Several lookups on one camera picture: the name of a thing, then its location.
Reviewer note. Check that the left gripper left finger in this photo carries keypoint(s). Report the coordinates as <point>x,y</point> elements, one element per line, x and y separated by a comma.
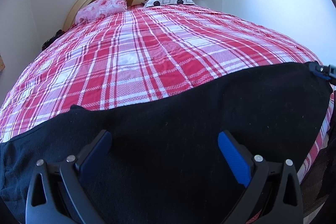
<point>43,202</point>

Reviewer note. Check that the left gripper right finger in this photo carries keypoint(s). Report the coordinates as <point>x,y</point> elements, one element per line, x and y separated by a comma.
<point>270,187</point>

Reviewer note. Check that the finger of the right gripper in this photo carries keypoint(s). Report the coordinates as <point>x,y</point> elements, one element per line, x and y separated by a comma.
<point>321,71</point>

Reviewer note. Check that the black pants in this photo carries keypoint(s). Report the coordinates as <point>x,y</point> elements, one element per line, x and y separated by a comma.
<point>164,164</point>

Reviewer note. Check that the side window curtain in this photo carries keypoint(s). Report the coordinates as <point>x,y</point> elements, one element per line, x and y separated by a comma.
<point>2,64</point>

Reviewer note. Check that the red white plaid bedspread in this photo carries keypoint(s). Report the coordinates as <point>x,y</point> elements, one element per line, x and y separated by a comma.
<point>144,55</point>

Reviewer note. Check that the dark bundle beside bed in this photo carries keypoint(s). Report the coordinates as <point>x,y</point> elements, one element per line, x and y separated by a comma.
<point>46,44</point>

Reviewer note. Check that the white patterned pillow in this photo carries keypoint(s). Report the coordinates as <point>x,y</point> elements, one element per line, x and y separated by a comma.
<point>154,3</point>

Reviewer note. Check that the pink floral pillow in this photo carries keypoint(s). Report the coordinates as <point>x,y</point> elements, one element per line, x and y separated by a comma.
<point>100,9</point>

